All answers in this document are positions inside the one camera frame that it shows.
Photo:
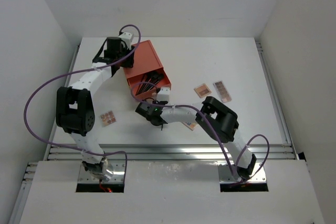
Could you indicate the black makeup brush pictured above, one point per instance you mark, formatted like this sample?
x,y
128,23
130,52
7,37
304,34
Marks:
x,y
154,77
149,83

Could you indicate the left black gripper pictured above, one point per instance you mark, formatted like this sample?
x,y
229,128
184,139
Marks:
x,y
128,62

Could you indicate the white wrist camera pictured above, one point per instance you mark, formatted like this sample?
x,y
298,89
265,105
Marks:
x,y
127,38
163,95

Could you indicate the round-pan brown eyeshadow palette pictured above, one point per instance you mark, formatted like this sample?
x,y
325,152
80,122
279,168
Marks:
x,y
107,118

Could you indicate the colourful eyeshadow palette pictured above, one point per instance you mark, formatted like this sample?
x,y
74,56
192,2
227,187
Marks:
x,y
190,126

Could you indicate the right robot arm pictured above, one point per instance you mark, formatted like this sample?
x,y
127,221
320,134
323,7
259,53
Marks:
x,y
216,119

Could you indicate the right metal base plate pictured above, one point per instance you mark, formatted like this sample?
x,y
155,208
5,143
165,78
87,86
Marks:
x,y
258,175

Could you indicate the black fan brush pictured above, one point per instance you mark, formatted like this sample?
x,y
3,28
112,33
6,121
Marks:
x,y
148,79

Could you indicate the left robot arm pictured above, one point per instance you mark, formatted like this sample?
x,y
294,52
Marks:
x,y
74,106

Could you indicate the orange drawer box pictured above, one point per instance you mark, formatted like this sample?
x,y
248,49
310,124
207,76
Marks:
x,y
145,60

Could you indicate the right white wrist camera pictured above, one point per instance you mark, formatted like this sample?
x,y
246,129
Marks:
x,y
163,95

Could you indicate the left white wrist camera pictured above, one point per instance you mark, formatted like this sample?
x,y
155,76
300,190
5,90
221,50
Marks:
x,y
127,38

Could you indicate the long brown eyeshadow palette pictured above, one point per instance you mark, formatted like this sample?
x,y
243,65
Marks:
x,y
222,91

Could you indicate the aluminium rail frame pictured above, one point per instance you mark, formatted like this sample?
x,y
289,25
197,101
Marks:
x,y
258,77

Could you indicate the orange eyeshadow palette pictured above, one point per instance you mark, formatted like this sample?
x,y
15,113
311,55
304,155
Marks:
x,y
202,90

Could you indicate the metal base plate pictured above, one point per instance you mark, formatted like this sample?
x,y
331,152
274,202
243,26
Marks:
x,y
258,175
113,175

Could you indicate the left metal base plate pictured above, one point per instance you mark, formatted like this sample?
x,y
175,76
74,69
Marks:
x,y
113,175

